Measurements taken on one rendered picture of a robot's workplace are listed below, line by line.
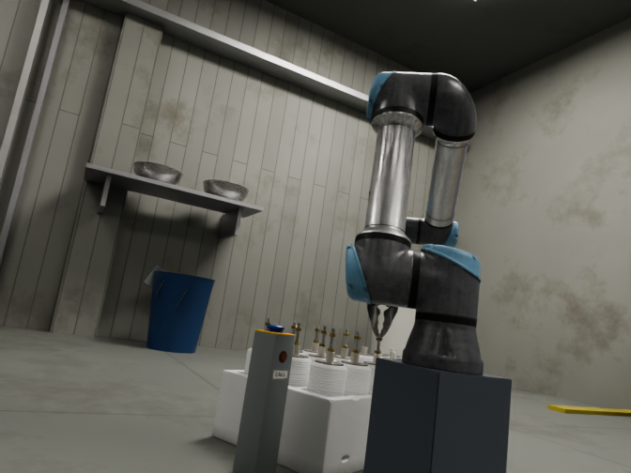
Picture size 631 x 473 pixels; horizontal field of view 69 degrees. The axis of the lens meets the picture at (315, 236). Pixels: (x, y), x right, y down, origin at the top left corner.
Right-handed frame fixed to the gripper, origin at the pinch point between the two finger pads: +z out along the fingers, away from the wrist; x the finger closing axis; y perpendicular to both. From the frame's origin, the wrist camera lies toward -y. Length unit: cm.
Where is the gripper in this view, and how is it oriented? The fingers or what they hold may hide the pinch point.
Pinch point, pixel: (379, 332)
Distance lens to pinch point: 142.4
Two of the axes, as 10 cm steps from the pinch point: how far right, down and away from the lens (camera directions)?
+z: -1.4, 9.7, -1.8
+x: 9.9, 1.4, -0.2
